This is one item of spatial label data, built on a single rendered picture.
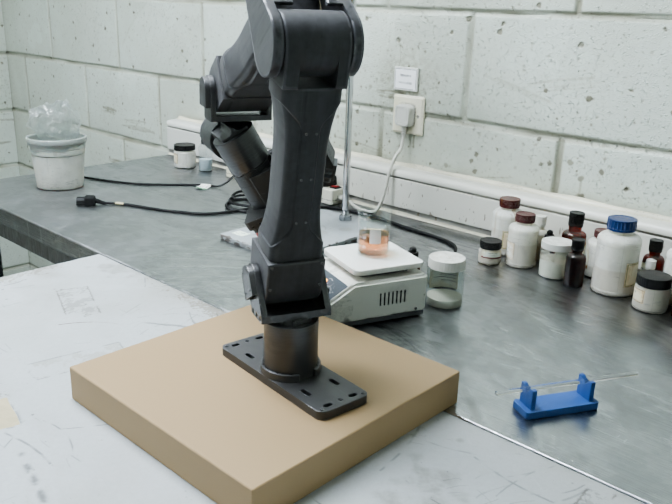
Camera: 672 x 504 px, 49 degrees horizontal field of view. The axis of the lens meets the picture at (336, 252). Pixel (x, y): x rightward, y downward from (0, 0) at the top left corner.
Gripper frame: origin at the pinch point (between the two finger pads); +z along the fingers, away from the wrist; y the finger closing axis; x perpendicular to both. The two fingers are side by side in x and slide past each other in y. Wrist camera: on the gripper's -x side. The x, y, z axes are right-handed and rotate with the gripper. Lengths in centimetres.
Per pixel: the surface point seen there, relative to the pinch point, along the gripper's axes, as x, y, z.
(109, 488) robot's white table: 14.1, -41.4, -5.3
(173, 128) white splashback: 60, 116, 11
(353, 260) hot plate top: -4.5, 5.0, 8.0
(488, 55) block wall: -33, 61, 7
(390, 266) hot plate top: -9.6, 3.1, 10.0
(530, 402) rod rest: -24.2, -24.1, 16.8
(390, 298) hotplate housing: -7.9, 1.2, 14.2
